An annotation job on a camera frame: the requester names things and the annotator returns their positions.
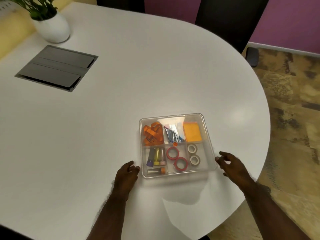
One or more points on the red tape roll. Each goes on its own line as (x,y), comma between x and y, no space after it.
(180,164)
(172,153)

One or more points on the person's right thumb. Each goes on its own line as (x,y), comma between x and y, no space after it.
(219,161)

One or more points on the clear plastic organizer tray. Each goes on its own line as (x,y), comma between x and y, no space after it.
(208,157)

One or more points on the beige tape roll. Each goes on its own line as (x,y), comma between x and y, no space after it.
(192,148)
(195,160)

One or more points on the white ceramic plant pot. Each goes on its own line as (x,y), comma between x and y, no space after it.
(52,28)

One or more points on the yellow glitter tube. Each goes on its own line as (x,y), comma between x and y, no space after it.
(156,156)

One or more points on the person's right hand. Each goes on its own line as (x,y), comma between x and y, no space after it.
(236,171)

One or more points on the person's right forearm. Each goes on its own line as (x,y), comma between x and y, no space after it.
(270,212)

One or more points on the person's left thumb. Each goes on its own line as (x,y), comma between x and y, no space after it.
(136,169)

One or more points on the black chair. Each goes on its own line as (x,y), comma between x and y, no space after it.
(230,19)

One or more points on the orange-capped glitter tube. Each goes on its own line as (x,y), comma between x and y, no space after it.
(156,170)

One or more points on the green plant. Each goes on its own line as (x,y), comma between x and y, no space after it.
(37,6)

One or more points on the orange ribbon bundle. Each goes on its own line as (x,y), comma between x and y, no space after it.
(152,134)

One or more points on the orange sticky note pad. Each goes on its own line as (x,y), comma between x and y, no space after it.
(192,132)

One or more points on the pink-capped glitter tube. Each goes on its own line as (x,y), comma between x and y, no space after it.
(162,157)

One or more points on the person's left forearm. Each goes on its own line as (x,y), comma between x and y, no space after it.
(110,217)

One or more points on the person's left hand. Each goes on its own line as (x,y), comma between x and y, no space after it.
(125,178)

